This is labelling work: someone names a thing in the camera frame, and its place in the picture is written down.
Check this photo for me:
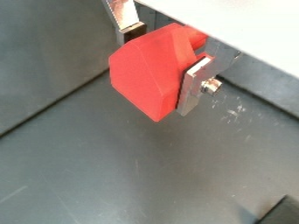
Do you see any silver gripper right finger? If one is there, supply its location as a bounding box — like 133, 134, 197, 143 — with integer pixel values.
177, 38, 242, 116

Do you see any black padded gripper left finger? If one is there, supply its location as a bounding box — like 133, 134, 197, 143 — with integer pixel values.
102, 0, 147, 45

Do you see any red three prong object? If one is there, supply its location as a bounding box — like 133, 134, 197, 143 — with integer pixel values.
109, 23, 209, 122

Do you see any black curved fixture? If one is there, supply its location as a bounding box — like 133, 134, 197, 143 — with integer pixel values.
257, 195, 299, 224

